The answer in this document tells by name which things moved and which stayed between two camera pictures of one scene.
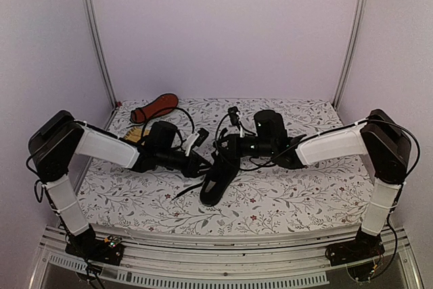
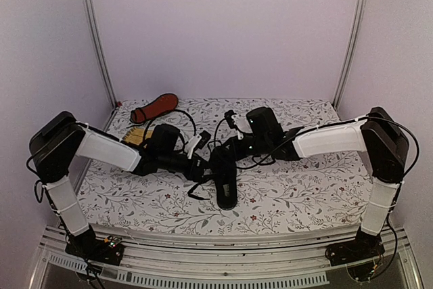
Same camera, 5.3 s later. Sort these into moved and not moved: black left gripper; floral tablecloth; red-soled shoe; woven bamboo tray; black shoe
Moved: black shoe
Not moved: woven bamboo tray; red-soled shoe; black left gripper; floral tablecloth
